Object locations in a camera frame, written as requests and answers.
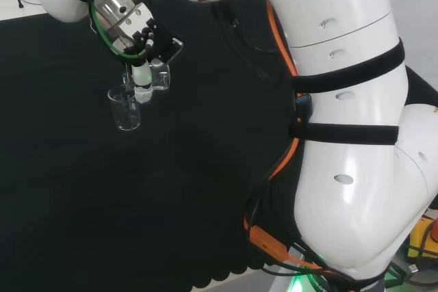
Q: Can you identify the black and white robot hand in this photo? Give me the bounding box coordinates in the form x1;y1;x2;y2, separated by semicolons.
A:
131;22;184;105

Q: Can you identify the clear glass beaker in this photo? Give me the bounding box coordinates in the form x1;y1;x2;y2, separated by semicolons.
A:
122;61;172;96
107;85;143;132

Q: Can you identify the black bench cloth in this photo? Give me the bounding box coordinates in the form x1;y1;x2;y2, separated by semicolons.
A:
0;0;438;292

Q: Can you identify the black plug with blue port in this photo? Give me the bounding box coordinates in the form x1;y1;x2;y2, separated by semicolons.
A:
295;92;315;120

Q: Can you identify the yellow stop button box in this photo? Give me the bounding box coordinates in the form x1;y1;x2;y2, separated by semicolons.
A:
406;215;438;259

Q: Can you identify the thin black cable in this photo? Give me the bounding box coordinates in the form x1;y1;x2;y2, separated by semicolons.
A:
210;1;285;83

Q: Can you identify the orange cable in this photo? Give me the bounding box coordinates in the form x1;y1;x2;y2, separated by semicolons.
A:
112;0;333;279

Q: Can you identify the black cable bundle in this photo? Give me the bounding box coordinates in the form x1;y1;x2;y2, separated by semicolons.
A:
385;237;438;292

